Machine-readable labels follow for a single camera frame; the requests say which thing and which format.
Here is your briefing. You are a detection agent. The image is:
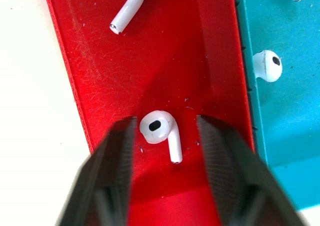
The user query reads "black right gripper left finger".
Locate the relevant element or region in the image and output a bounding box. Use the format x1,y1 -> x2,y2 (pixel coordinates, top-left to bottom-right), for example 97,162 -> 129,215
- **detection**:
55,115 -> 138,226

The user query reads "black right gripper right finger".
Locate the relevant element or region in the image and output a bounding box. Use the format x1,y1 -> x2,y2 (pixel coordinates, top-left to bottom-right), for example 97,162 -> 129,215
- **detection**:
196,114 -> 306,226

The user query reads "white earbud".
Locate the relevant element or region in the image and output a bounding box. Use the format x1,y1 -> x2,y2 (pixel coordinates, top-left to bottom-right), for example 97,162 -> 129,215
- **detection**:
252,49 -> 283,83
139,109 -> 183,165
104,0 -> 148,35

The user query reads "teal plastic tray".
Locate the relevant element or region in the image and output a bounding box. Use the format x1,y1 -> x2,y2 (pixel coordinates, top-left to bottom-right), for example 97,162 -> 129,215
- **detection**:
234,0 -> 320,212

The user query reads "red plastic tray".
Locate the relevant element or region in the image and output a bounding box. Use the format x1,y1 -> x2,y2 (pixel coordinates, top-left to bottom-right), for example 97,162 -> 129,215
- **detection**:
42,0 -> 256,226

